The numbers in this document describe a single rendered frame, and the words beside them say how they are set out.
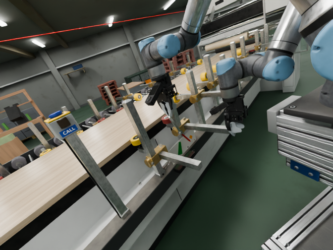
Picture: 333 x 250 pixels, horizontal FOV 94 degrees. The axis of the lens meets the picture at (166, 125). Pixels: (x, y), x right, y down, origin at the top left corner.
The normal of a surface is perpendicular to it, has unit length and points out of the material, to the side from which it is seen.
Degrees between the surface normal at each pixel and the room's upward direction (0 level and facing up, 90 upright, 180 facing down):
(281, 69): 90
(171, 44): 90
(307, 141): 90
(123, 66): 90
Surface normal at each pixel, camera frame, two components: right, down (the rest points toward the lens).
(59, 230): 0.71, 0.07
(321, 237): -0.33, -0.85
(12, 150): 0.47, 0.23
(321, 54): -0.65, 0.60
